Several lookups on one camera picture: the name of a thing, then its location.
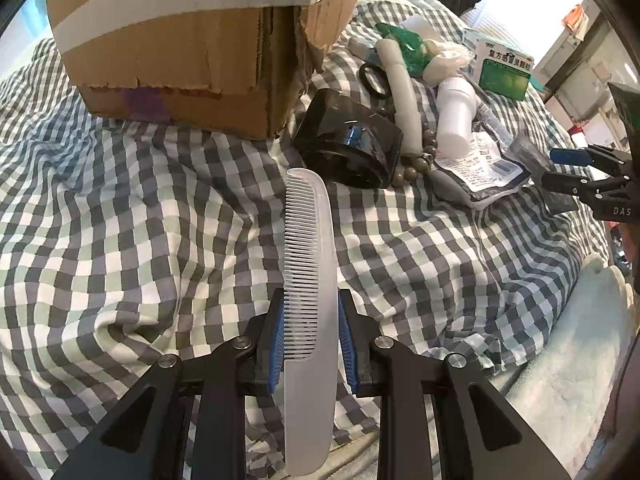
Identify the white blue flat packet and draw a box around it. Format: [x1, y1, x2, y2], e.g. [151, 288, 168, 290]
[432, 132, 531, 210]

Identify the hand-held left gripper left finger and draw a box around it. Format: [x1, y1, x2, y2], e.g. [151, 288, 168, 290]
[50, 287, 288, 480]

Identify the white plastic comb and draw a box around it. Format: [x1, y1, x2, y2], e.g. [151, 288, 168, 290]
[284, 167, 337, 477]

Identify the white plastic bottle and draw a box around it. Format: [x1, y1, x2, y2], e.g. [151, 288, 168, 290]
[436, 77, 478, 157]

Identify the brown cardboard box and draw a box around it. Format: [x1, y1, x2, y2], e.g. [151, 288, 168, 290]
[46, 0, 366, 142]

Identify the green plastic packet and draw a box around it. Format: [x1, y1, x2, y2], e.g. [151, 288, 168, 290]
[376, 22, 431, 78]

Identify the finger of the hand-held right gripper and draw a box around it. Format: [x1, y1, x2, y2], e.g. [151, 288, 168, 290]
[550, 144, 626, 168]
[541, 170, 623, 202]

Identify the grey white checked bedsheet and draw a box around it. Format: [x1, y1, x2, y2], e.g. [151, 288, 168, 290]
[0, 0, 613, 480]

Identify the black hair tie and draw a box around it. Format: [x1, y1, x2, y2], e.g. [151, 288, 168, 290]
[359, 62, 392, 98]

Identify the white cabinet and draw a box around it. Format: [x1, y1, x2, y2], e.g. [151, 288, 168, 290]
[540, 5, 623, 128]

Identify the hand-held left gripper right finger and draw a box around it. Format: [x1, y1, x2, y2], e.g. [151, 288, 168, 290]
[337, 288, 573, 480]

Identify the brown bead bracelet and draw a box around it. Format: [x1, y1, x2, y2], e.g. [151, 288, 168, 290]
[397, 127, 441, 183]

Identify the white round container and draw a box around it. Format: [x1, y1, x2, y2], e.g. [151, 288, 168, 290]
[400, 14, 441, 42]

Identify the green white medicine box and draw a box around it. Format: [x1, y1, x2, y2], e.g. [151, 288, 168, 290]
[462, 30, 535, 101]

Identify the clear plastic bag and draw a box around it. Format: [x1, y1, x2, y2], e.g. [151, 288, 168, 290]
[502, 132, 553, 176]

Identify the crumpled white plastic wrap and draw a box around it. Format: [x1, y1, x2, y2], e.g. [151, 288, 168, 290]
[424, 42, 472, 82]

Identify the black glossy tape roll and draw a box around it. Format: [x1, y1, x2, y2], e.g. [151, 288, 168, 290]
[291, 88, 404, 189]

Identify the long white tube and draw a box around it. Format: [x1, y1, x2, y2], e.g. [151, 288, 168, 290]
[376, 39, 423, 156]

